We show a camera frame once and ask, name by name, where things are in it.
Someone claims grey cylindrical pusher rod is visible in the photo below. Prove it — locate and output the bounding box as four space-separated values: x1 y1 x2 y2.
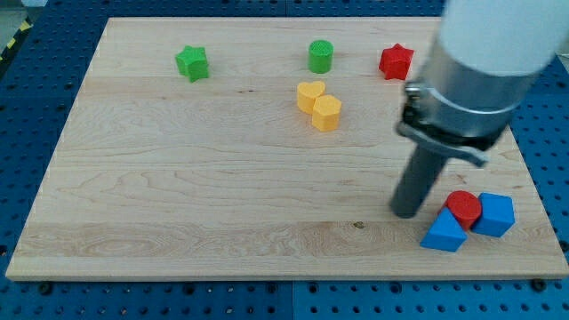
389 146 447 219

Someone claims silver tool flange clamp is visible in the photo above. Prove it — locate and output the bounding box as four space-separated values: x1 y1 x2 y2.
397 39 538 167

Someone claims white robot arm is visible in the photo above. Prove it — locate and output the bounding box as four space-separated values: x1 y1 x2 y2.
389 0 568 219

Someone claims red cylinder block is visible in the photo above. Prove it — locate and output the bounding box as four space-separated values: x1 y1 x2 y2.
441 190 482 230

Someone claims blue triangle block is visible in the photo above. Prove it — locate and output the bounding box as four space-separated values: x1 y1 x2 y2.
420 207 468 252

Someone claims blue cube block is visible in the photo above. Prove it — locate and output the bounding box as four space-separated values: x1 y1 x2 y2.
470 192 516 237

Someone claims red star block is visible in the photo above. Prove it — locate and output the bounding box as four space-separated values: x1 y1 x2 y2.
378 44 414 81

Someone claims yellow hexagon block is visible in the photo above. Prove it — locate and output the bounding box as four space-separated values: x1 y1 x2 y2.
311 95 342 132

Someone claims yellow heart block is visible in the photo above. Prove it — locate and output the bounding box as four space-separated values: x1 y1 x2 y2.
296 81 325 114

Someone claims green cylinder block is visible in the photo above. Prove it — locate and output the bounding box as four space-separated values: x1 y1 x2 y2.
308 39 334 74

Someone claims light wooden board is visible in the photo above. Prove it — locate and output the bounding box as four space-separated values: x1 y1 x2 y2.
6 18 568 282

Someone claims green star block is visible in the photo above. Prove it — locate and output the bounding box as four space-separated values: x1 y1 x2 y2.
175 45 209 83

